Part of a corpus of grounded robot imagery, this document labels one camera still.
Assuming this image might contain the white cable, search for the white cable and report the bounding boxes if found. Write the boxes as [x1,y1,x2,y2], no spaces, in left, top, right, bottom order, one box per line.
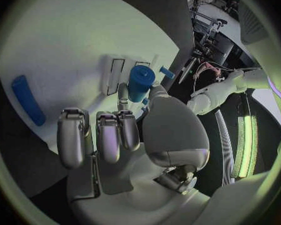
[192,61,246,93]

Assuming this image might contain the glowing light bar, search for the glowing light bar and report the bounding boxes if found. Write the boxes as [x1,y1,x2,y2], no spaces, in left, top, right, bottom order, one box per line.
[231,115,259,179]

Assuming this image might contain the long blue bar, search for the long blue bar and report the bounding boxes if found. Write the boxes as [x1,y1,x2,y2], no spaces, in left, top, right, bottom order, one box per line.
[11,74,47,127]

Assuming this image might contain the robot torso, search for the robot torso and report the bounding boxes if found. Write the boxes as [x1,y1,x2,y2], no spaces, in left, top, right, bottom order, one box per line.
[249,72,281,132]

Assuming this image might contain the workshop rack with equipment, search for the workshop rack with equipment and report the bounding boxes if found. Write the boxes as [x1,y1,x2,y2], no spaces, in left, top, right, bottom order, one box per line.
[185,0,243,61]

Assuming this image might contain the white task board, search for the white task board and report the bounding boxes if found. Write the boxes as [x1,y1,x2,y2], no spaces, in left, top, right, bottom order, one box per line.
[0,0,182,155]

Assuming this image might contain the large blue cylinder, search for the large blue cylinder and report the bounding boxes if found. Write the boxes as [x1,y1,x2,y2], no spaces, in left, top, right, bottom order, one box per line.
[127,64,157,104]

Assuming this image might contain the blue peg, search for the blue peg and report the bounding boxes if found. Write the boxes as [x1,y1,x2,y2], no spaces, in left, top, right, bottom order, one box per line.
[159,65,176,80]

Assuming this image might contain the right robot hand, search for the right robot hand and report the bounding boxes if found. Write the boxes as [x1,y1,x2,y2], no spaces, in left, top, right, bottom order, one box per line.
[56,81,212,225]

